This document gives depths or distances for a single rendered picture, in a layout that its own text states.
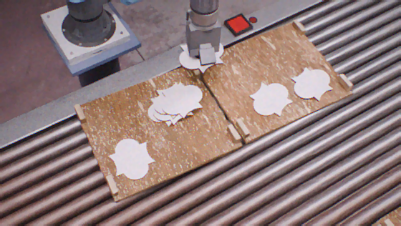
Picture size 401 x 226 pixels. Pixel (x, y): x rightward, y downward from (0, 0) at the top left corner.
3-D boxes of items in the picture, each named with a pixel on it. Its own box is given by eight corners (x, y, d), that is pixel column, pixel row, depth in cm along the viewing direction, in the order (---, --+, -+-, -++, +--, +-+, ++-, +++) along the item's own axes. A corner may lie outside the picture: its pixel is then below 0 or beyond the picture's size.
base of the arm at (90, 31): (62, 16, 178) (57, -4, 169) (103, 6, 182) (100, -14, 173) (74, 47, 171) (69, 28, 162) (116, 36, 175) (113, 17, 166)
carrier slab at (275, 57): (192, 64, 167) (192, 61, 166) (293, 24, 178) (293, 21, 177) (245, 144, 151) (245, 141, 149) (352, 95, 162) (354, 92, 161)
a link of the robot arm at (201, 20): (222, 13, 124) (190, 17, 123) (220, 26, 128) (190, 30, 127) (215, -8, 128) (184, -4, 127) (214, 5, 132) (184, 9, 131)
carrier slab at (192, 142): (74, 109, 155) (73, 106, 154) (191, 66, 166) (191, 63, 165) (115, 203, 139) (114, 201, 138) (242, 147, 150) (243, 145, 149)
